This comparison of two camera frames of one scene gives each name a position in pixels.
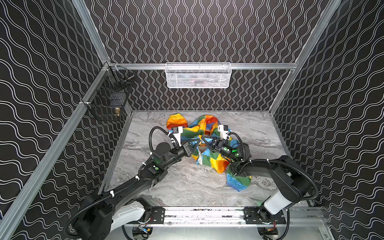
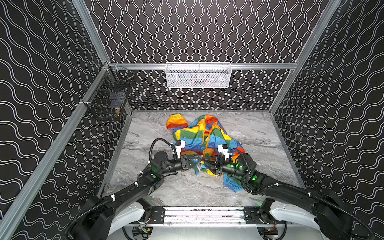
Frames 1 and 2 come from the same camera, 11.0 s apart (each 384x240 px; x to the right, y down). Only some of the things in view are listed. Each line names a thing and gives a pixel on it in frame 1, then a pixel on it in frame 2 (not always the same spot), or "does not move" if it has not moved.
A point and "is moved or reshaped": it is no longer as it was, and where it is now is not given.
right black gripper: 217,145 → 217,165
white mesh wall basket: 201,75 does not move
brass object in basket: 117,111 does not move
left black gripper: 188,148 → 188,162
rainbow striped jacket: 208,146 is moved or reshaped
